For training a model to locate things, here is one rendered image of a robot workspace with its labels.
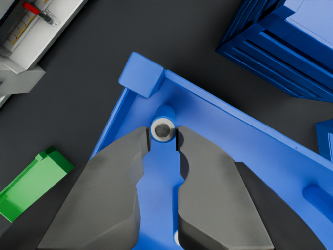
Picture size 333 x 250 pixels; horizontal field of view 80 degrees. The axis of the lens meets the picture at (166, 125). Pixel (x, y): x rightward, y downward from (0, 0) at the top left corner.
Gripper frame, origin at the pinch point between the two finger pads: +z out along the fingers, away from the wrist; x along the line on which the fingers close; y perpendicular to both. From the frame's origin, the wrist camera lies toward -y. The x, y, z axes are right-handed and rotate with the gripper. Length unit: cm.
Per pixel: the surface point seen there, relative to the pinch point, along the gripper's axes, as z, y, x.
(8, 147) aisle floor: 48, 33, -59
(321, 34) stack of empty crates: 24.3, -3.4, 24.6
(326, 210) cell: 1.1, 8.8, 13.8
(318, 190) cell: 3.3, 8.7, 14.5
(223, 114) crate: 6.3, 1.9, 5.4
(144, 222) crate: 3.3, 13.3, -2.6
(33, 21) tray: 47, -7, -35
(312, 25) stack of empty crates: 24.7, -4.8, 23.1
